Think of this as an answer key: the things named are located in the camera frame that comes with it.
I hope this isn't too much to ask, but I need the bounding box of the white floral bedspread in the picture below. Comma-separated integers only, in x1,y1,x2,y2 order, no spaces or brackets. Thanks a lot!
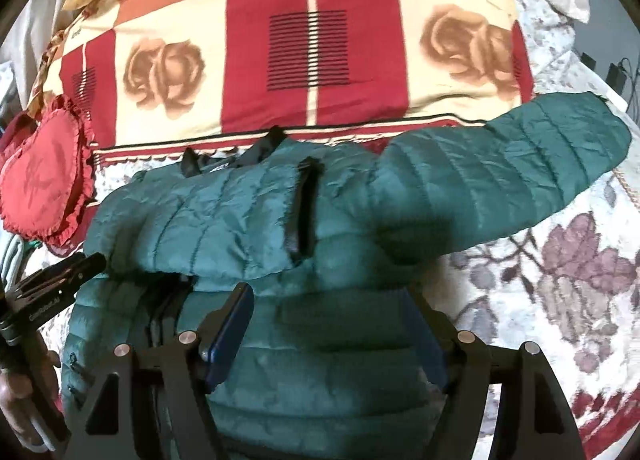
0,0,640,460

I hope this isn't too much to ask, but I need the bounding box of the teal quilted puffer jacket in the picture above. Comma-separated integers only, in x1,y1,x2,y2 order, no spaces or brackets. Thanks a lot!
62,94,631,459

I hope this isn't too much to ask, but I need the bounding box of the red heart-shaped ruffled pillow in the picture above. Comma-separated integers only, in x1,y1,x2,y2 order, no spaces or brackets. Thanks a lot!
1,94,94,256

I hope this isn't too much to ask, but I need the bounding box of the red checkered rose quilt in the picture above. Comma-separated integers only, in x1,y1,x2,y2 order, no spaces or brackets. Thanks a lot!
28,0,533,164

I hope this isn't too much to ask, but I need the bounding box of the person's left hand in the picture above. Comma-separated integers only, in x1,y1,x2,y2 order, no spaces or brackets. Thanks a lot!
1,333,61,454

